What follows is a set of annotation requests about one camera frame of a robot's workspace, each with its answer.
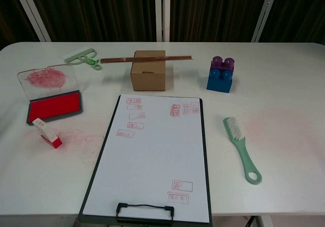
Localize small stamp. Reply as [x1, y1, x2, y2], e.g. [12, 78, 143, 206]
[31, 118, 63, 150]

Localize red ink pad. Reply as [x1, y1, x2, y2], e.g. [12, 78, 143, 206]
[17, 63, 84, 126]

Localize black clipboard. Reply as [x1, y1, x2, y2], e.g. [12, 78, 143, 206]
[78, 94, 213, 224]

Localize small cardboard box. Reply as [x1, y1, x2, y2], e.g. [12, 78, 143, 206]
[130, 50, 167, 91]

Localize white stamped paper sheet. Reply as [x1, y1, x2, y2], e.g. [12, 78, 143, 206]
[81, 94, 209, 223]

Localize brown chopstick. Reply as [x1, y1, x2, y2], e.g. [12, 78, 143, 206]
[101, 55, 193, 62]
[101, 56, 193, 64]

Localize blue building block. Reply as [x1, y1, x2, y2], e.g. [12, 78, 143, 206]
[206, 68, 234, 94]

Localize purple building block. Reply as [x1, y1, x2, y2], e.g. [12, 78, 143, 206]
[210, 56, 236, 75]

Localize dark pleated curtain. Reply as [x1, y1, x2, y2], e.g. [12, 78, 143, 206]
[0, 0, 325, 50]

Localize green long-handled scrub brush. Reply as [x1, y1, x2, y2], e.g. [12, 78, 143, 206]
[222, 116, 263, 186]

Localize white frame post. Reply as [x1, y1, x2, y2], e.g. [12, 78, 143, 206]
[154, 0, 171, 43]
[11, 0, 51, 43]
[251, 0, 281, 43]

